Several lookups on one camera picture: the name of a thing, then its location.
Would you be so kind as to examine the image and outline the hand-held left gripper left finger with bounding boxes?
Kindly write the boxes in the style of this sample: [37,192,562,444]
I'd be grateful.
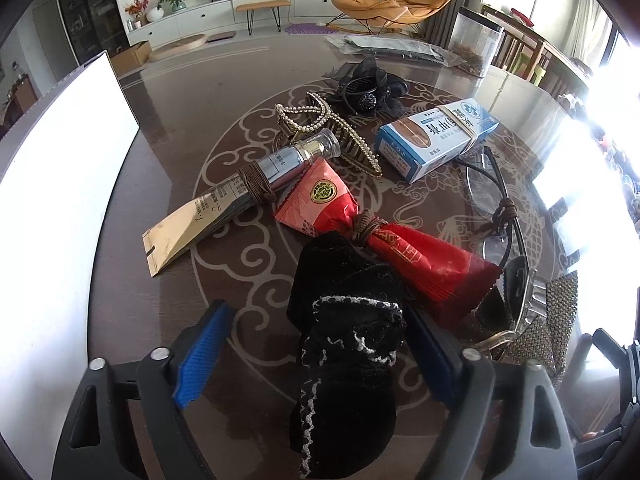
[50,299,236,480]

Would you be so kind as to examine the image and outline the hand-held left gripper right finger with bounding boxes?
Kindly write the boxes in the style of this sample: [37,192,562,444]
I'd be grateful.
[397,305,578,480]

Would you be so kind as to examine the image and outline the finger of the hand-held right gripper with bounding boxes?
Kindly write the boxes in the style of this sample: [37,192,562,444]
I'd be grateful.
[591,328,640,426]

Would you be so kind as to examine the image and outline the rhinestone bow hair clip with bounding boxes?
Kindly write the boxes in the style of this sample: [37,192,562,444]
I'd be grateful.
[475,270,581,388]

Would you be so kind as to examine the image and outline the black velvet drawstring pouch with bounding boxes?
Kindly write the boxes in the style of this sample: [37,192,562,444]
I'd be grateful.
[286,232,408,480]

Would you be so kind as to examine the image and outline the brown cord hair tie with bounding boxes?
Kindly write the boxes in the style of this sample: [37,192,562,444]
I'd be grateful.
[491,198,517,222]
[238,164,277,207]
[350,209,389,247]

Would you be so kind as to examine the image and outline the silver gold cosmetic tube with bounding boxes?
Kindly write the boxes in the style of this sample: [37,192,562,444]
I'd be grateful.
[142,128,342,277]

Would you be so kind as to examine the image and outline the red snack packet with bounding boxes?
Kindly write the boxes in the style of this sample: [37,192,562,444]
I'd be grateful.
[274,157,502,326]

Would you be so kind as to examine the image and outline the blue and white carton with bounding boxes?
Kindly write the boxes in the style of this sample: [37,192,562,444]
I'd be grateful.
[376,97,501,184]

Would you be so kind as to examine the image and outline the pearl gold hair claw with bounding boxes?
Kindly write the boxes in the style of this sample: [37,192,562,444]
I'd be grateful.
[275,91,383,177]

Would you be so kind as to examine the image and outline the dark patterned wooden desk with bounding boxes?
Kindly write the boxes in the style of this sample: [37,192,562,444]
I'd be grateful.
[85,30,640,480]

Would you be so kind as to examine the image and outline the black bow hair clip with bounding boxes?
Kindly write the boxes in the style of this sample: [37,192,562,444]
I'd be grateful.
[322,57,410,118]

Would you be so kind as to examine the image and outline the cardboard box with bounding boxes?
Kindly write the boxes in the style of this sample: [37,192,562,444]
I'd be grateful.
[109,40,152,75]

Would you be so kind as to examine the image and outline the round beige floor cushion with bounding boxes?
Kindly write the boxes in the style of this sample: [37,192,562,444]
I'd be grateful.
[148,33,207,62]

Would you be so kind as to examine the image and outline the flat black plastic-wrapped package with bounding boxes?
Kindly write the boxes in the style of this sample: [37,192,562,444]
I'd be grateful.
[324,34,458,67]

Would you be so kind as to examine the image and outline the small wooden side cabinet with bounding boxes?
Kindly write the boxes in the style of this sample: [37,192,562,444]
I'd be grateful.
[0,74,38,126]

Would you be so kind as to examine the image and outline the clear plastic jar black lid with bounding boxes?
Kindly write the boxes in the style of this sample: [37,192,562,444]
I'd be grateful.
[447,6,504,78]

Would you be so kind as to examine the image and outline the white curtain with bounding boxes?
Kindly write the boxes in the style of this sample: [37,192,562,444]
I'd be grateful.
[565,0,613,76]

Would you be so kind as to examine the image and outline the wooden chair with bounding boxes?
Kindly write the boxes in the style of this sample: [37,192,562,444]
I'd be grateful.
[482,5,546,83]

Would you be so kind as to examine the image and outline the white television cabinet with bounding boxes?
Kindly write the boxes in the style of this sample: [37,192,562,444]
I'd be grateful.
[125,0,346,48]

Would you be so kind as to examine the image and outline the red flower arrangement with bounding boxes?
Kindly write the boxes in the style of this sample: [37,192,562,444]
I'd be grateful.
[124,0,152,26]

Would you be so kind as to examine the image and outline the orange seat bench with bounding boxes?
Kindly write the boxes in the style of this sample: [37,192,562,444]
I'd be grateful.
[235,0,292,36]

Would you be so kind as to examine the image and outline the orange lounge chair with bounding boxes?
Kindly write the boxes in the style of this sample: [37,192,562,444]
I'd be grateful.
[326,0,456,36]

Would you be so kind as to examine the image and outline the dark display cabinet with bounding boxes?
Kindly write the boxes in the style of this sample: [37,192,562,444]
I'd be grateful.
[52,0,131,68]

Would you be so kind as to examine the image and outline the black frame glasses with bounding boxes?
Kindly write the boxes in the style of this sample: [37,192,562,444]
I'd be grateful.
[455,146,536,311]

